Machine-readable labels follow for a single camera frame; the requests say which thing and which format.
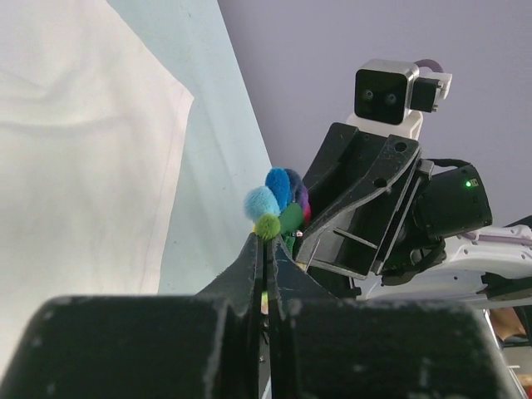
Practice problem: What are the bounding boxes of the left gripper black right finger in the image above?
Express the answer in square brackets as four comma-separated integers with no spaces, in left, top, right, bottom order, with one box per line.
[265,239,520,398]

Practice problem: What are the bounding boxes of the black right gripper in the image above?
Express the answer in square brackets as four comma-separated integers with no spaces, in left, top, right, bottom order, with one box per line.
[294,122,492,286]

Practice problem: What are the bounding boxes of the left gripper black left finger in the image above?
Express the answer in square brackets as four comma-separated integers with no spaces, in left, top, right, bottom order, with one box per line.
[1,235,264,398]

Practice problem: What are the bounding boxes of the rainbow plush flower brooch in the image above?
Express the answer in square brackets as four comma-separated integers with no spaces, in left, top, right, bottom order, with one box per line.
[244,167,311,254]

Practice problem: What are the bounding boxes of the white t-shirt with daisy print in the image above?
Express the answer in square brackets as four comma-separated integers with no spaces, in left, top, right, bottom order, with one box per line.
[0,0,195,297]

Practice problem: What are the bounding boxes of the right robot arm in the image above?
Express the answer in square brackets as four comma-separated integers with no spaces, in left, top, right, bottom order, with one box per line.
[293,123,531,308]

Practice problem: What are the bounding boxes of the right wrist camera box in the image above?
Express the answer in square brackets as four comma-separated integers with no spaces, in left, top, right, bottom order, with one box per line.
[347,59,452,140]

